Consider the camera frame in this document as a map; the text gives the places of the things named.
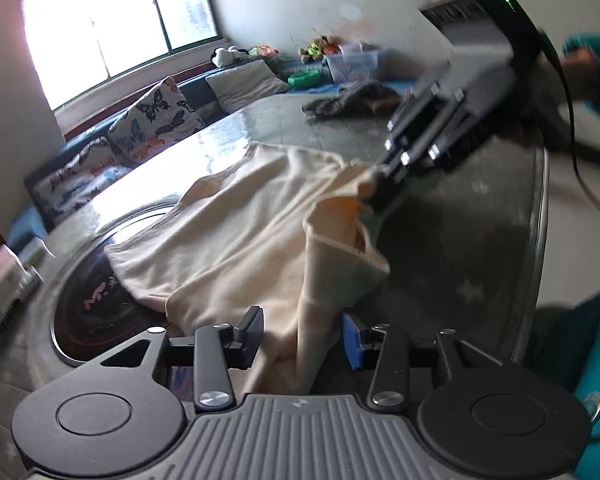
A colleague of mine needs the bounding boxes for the cream sweater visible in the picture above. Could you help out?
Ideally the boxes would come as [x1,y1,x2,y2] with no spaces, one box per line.
[106,143,390,394]

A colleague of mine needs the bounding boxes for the right hand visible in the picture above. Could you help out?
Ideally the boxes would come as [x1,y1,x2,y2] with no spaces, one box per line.
[560,47,600,102]

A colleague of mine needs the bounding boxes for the grey knit garment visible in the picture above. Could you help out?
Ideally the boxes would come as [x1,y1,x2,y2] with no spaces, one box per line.
[302,80,403,120]

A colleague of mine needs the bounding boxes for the clear plastic storage box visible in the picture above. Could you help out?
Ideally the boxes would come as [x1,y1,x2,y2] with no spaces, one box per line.
[325,46,386,84]

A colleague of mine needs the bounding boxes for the round black table heater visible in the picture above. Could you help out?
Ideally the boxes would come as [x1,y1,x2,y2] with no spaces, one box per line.
[50,207,169,366]

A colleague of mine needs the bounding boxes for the green bowl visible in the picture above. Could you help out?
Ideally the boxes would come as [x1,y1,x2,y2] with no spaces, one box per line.
[287,70,323,90]

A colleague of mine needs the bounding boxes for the colourful plush toys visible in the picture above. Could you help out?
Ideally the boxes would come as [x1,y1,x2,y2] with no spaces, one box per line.
[248,35,341,64]

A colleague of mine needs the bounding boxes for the grey cushion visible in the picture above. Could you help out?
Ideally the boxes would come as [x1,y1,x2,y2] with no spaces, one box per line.
[206,60,290,114]

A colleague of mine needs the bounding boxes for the blue corner sofa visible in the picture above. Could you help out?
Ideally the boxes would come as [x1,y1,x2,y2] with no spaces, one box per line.
[7,61,414,252]

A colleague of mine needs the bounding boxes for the panda plush toy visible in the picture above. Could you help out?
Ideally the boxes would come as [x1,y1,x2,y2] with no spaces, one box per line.
[211,46,250,68]

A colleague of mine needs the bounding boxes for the flat butterfly cushion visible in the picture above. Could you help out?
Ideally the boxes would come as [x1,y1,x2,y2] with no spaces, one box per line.
[32,136,131,226]

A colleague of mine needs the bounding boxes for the tissue box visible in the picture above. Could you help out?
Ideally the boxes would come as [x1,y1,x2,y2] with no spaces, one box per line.
[0,246,41,312]

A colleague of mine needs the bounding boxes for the upright butterfly cushion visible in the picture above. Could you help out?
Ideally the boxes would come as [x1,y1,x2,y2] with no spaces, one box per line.
[108,77,204,166]

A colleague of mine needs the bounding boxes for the window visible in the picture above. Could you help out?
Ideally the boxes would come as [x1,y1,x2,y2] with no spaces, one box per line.
[21,0,220,110]

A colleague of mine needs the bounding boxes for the black cable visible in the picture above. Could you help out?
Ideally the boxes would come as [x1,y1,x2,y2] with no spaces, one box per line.
[540,34,600,221]

